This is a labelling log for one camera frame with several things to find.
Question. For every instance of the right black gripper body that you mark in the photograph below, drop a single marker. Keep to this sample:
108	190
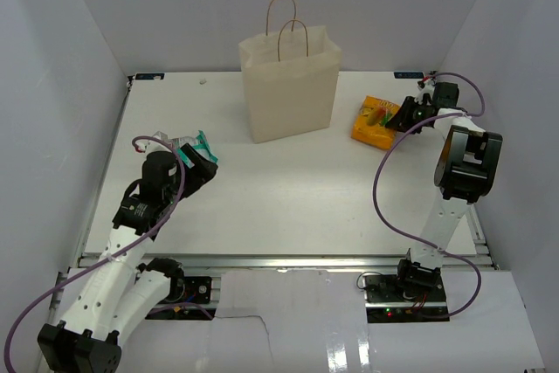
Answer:
419	112

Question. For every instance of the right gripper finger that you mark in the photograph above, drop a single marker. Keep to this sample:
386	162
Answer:
406	110
399	125

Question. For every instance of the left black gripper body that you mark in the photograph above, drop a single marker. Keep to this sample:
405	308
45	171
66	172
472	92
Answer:
173	190

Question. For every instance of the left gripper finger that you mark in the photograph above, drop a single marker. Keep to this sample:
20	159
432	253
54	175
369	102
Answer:
192	159
199	175

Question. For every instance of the teal white snack bag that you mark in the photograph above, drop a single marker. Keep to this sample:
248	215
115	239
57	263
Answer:
198	143

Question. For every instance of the orange snack bag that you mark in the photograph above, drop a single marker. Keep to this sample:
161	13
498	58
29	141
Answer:
370	123

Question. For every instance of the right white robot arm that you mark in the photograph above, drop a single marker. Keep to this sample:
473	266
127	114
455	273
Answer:
464	173

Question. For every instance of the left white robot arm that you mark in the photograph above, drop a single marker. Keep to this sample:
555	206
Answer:
121	291

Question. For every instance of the beige paper bag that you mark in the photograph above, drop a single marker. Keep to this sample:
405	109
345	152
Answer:
289	79

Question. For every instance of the right blue label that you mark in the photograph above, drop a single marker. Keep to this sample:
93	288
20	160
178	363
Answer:
408	75

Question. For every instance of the blue label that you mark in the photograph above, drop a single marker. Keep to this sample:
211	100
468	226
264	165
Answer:
149	76
408	75

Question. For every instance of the left blue label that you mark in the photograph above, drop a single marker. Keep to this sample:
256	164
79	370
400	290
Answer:
149	76

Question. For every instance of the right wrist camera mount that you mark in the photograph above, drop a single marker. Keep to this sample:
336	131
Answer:
426	88

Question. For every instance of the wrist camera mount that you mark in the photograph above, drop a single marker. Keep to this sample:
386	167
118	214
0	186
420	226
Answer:
151	145
426	88

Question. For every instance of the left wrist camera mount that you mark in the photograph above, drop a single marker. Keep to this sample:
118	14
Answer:
151	145

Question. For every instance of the aluminium table frame rail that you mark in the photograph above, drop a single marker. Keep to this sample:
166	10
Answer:
319	200

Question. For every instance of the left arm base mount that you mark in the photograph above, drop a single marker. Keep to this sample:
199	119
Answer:
186	293

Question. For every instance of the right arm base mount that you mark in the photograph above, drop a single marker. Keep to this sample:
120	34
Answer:
387	303

